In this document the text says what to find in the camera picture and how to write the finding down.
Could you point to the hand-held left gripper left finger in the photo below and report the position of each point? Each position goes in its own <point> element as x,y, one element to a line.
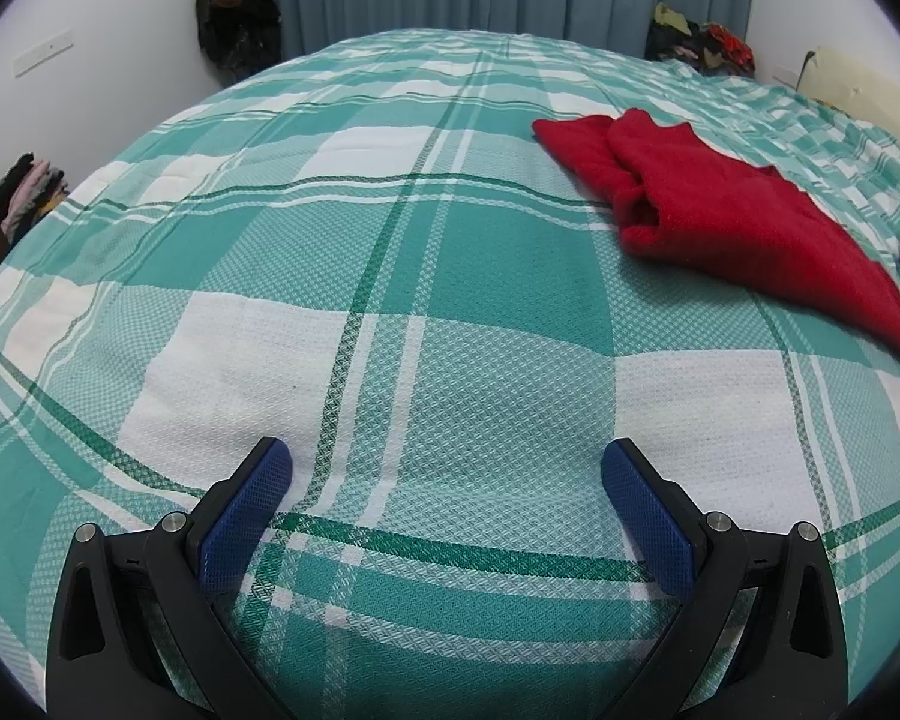
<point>244,525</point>

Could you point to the cream pillow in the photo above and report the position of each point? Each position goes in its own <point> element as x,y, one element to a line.
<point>866,94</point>

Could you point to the red shirt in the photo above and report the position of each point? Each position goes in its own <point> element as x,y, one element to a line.
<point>735,225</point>

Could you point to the white wall plate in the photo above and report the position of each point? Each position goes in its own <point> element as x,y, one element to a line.
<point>43,52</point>

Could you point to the green white plaid bedspread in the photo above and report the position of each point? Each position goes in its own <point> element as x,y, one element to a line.
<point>420,300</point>

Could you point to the black hanging bag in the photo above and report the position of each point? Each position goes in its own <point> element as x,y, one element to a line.
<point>240,7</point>

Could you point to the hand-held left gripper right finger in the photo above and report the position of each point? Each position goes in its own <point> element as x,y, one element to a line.
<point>649,525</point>

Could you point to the clothes pile by curtain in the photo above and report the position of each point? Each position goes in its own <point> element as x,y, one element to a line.
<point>709,41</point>

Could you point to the pile of folded clothes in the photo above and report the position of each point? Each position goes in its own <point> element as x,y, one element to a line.
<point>30,191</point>

